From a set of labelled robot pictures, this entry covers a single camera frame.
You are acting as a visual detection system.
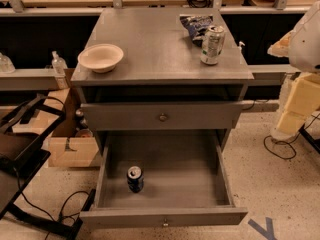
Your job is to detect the blue pepsi can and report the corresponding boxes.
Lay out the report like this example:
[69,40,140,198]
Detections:
[127,166,144,193]

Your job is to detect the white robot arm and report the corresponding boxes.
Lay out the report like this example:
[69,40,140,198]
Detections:
[268,1,320,140]

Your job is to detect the grey wooden drawer cabinet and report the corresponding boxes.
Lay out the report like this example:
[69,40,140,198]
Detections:
[71,7,253,147]

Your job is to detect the grey top drawer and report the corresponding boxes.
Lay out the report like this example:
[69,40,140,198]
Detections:
[81,102,242,131]

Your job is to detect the open grey middle drawer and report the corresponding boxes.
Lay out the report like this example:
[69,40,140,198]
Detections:
[81,130,247,228]

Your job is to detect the green and silver soda can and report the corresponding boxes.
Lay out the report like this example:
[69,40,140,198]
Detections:
[200,25,225,65]

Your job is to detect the white paper bowl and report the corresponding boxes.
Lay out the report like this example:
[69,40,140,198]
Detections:
[78,44,124,73]

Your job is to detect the blue chip bag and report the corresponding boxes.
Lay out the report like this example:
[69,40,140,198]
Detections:
[180,15,213,47]

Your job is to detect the cardboard box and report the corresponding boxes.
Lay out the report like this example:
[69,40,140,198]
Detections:
[11,68,102,168]

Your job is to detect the small white pump bottle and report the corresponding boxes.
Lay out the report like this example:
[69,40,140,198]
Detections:
[238,41,246,50]

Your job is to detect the clear sanitizer pump bottle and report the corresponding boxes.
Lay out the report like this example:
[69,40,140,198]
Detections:
[52,51,68,75]

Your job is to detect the black office chair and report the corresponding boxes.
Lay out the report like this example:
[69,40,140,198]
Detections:
[0,94,96,240]

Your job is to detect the black stand base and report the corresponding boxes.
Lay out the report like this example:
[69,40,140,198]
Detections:
[299,125,320,154]

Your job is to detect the clear plastic dome container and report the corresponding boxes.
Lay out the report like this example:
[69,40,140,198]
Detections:
[0,53,15,73]

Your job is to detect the black floor cable right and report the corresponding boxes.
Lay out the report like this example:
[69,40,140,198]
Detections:
[263,113,320,161]

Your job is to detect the black floor cable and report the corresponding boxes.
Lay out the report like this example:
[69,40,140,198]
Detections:
[13,167,91,240]
[263,113,320,161]

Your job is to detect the black floor cable left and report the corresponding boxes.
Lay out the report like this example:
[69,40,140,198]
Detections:
[13,167,91,240]

